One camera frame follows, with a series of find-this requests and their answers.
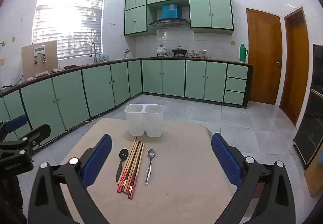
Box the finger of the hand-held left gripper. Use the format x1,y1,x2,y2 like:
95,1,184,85
14,124,51,151
0,115,29,138

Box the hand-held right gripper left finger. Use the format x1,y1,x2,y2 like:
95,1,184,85
28,134,113,224

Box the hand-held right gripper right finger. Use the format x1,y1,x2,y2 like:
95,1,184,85
211,133,296,224

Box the black spoon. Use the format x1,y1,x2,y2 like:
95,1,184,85
116,148,129,182

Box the bundle of chopsticks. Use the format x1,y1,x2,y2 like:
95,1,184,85
116,137,145,199

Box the metal spoon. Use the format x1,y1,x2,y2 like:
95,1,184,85
145,149,156,186

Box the white twin-compartment utensil holder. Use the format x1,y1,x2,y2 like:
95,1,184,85
124,104,164,138

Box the cardboard box on counter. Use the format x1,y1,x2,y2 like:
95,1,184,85
21,40,59,81

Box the dark glass-front cabinet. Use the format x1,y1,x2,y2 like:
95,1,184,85
293,44,323,170

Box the green base cabinets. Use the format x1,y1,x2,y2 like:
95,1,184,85
0,58,253,150

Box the kitchen faucet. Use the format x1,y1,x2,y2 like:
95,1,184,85
90,42,97,64

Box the green thermos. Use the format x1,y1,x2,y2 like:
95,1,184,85
239,43,248,63

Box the wooden door with knob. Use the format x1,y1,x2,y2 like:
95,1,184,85
246,8,282,106

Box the window blinds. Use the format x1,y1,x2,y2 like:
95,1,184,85
32,0,105,60

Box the plain wooden door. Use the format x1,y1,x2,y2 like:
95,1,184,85
280,7,310,126

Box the black wok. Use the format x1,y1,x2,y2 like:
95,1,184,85
172,46,188,57

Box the range hood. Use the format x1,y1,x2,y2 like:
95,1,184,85
148,18,190,29

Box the blue box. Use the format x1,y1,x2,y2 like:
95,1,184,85
161,4,181,20

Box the white floor cable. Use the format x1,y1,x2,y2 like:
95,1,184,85
76,113,100,126

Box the green wall cabinets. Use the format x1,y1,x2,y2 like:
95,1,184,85
124,0,234,37

